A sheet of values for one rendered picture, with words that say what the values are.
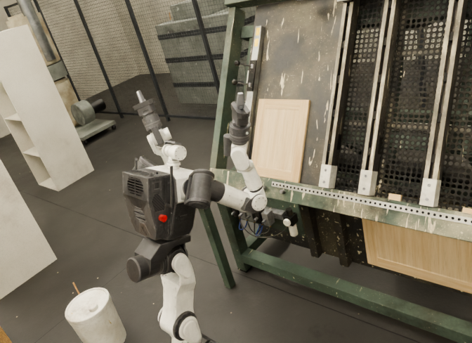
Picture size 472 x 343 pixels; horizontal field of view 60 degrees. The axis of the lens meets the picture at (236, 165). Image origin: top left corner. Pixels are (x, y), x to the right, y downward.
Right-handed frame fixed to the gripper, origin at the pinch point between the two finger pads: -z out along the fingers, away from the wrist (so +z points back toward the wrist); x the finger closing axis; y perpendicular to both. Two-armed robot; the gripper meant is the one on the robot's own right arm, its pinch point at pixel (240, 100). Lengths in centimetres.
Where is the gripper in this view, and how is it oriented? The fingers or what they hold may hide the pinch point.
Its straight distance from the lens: 166.4
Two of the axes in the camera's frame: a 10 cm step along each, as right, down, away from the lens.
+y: 9.6, -1.5, 2.4
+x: -2.8, -5.3, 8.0
